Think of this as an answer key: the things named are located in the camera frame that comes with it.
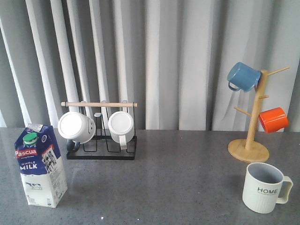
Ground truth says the Pascual whole milk carton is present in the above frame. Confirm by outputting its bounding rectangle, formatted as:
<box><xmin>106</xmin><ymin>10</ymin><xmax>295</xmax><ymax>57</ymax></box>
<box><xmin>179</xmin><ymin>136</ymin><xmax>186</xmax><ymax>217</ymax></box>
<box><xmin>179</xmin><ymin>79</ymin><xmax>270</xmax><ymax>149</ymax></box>
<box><xmin>15</xmin><ymin>124</ymin><xmax>68</xmax><ymax>208</ymax></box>

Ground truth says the cream HOME mug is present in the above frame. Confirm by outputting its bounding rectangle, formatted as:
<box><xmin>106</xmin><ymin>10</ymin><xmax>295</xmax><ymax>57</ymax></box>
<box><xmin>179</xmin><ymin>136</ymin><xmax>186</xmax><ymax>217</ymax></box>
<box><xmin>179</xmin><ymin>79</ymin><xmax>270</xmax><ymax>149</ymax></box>
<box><xmin>242</xmin><ymin>162</ymin><xmax>293</xmax><ymax>214</ymax></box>

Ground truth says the white ribbed mug on rack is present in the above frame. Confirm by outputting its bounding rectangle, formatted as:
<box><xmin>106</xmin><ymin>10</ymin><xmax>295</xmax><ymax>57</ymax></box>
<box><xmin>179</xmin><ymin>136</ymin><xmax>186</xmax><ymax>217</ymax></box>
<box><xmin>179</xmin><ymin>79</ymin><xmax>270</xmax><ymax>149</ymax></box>
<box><xmin>108</xmin><ymin>111</ymin><xmax>134</xmax><ymax>150</ymax></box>

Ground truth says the grey white curtain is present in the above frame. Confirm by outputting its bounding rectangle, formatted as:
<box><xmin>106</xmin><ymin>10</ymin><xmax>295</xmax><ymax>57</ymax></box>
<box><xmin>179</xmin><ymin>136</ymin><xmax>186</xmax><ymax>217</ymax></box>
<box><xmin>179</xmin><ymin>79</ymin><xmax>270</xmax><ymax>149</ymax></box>
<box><xmin>0</xmin><ymin>0</ymin><xmax>300</xmax><ymax>132</ymax></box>

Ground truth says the white smooth mug on rack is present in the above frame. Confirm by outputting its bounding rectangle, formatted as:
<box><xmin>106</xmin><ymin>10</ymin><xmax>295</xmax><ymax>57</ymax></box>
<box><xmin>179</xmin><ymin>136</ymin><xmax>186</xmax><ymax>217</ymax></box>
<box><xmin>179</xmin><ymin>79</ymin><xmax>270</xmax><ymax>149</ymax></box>
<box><xmin>58</xmin><ymin>112</ymin><xmax>96</xmax><ymax>152</ymax></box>

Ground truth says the blue enamel mug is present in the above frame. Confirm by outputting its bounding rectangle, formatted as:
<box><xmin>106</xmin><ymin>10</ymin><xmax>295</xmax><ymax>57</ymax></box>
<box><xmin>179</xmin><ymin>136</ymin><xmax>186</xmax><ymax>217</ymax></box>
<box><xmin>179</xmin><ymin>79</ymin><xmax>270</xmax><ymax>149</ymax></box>
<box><xmin>227</xmin><ymin>62</ymin><xmax>261</xmax><ymax>92</ymax></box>

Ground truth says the wooden mug tree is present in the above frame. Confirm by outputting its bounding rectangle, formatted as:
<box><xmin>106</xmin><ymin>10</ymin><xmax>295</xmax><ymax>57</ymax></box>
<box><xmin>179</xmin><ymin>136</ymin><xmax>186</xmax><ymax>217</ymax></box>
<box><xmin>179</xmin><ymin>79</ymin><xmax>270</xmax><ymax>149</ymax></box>
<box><xmin>228</xmin><ymin>66</ymin><xmax>290</xmax><ymax>163</ymax></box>

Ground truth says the orange enamel mug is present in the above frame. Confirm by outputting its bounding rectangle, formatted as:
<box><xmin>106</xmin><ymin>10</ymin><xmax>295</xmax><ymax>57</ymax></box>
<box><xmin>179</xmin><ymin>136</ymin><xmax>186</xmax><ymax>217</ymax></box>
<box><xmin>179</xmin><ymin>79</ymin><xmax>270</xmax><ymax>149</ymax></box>
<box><xmin>259</xmin><ymin>107</ymin><xmax>289</xmax><ymax>133</ymax></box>

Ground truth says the black wire mug rack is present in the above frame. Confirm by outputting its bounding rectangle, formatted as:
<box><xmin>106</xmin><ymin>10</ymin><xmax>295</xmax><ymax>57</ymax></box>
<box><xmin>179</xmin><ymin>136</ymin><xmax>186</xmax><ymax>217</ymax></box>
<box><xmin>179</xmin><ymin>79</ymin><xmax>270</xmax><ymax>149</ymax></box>
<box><xmin>61</xmin><ymin>101</ymin><xmax>137</xmax><ymax>160</ymax></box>

